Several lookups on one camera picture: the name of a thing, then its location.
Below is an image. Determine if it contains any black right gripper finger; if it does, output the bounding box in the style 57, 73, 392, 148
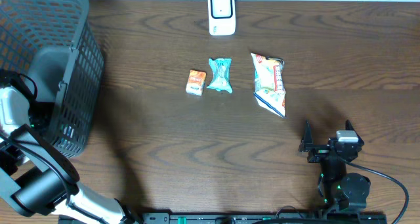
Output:
345, 120, 364, 145
299, 120, 314, 152

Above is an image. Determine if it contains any yellow snack bag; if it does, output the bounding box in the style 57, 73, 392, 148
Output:
251, 53, 285, 118

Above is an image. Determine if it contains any teal snack packet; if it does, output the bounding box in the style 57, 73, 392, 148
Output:
207, 58, 233, 93

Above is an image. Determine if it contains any orange tissue pack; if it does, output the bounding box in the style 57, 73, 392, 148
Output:
186, 70, 207, 96

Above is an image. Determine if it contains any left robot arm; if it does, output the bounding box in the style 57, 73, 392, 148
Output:
1, 70, 142, 223

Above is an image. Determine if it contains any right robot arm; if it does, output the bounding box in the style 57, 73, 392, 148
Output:
299, 120, 371, 213

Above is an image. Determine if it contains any dark grey plastic basket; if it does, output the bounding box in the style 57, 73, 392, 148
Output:
1, 0, 104, 158

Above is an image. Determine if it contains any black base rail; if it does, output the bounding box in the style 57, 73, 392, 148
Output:
139, 212, 387, 224

